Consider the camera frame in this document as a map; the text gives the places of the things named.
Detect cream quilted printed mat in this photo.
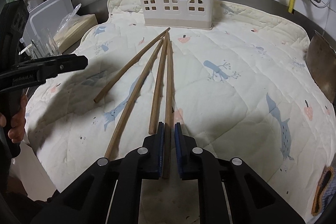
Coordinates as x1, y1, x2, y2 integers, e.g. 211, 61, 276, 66
25, 0, 333, 224

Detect pack of wooden chopsticks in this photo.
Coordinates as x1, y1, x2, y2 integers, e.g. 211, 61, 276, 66
54, 15, 99, 50

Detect white plastic cutting board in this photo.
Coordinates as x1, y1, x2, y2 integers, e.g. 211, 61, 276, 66
28, 0, 74, 39

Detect person's left hand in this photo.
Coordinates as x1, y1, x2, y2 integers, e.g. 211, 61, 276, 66
8, 108, 26, 144

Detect cream house-shaped utensil holder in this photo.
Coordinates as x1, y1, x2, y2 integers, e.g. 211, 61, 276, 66
135, 0, 215, 30

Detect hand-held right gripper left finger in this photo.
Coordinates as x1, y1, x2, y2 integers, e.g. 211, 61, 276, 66
34, 122, 165, 224

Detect metal cooking pot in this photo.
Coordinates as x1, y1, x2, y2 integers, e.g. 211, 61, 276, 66
306, 31, 336, 109

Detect brown wooden chopstick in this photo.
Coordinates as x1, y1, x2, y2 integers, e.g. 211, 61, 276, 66
94, 27, 171, 103
148, 31, 169, 135
104, 38, 165, 160
162, 40, 174, 179

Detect grey knitted coaster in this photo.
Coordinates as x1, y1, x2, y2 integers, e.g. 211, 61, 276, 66
311, 165, 336, 216

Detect clear plastic bag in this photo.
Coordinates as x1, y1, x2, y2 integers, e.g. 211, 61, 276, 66
56, 3, 85, 30

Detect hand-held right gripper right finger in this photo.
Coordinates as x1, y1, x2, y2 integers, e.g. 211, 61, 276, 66
175, 122, 306, 224

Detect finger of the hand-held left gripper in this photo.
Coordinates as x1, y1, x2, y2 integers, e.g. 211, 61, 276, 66
20, 55, 89, 80
0, 0, 30, 74

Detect clear glass mug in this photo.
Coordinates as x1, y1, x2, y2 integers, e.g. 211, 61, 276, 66
30, 27, 61, 59

